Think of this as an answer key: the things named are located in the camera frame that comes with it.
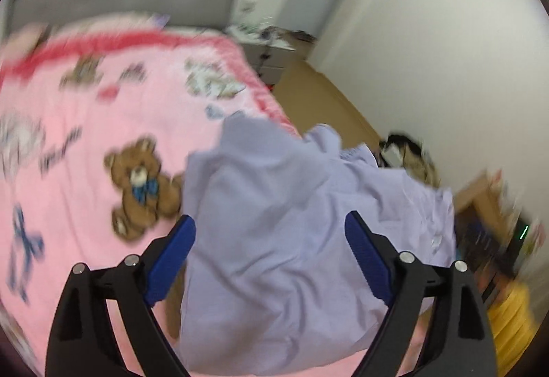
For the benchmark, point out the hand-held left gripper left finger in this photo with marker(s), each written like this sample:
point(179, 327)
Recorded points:
point(171, 261)

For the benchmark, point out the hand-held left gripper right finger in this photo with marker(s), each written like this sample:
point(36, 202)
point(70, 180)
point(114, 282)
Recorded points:
point(369, 261)

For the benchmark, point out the lavender garment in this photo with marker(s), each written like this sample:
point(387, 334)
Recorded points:
point(278, 252)

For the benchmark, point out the black and beige bag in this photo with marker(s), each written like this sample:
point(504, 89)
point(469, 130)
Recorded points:
point(407, 158)

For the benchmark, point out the dark cluttered shelf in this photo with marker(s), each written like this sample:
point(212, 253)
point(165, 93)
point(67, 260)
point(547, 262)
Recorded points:
point(489, 248)

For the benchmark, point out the cardboard box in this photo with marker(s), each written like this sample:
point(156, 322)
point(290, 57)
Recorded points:
point(476, 192)

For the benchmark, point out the yellow cloth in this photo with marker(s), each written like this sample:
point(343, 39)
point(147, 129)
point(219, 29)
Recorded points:
point(510, 325)

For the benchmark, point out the pink printed blanket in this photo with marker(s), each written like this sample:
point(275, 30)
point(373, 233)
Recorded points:
point(85, 124)

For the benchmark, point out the white nightstand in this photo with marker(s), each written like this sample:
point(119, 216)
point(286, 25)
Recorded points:
point(274, 64)

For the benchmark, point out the small dark clutter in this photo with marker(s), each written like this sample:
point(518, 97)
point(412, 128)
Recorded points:
point(278, 34)

